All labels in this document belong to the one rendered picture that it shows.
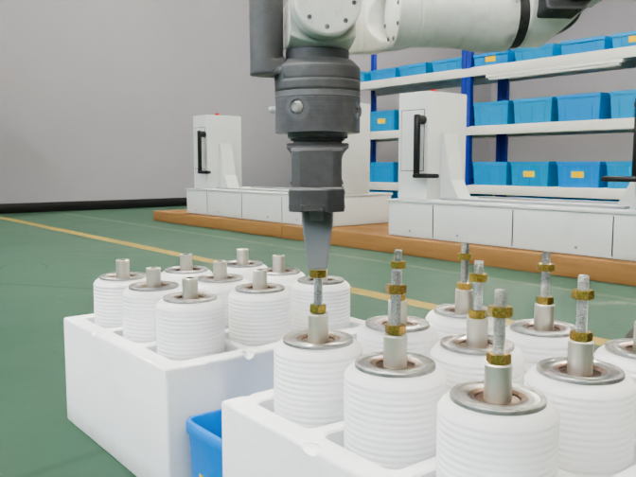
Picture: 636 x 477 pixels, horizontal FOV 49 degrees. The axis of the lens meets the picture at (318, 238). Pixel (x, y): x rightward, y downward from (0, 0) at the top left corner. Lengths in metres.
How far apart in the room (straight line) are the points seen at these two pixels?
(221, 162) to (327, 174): 4.49
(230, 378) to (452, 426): 0.46
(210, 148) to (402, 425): 4.61
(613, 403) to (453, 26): 0.39
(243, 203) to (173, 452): 3.75
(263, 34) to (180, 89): 6.88
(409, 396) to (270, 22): 0.38
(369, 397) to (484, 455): 0.13
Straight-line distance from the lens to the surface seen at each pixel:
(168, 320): 0.97
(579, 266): 2.86
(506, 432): 0.55
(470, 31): 0.76
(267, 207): 4.41
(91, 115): 7.15
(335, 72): 0.69
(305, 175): 0.68
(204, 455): 0.89
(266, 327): 1.02
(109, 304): 1.17
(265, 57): 0.71
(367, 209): 4.20
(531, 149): 10.67
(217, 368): 0.95
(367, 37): 0.78
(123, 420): 1.07
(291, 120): 0.69
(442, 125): 3.57
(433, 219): 3.38
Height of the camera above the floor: 0.44
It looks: 6 degrees down
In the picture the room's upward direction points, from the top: straight up
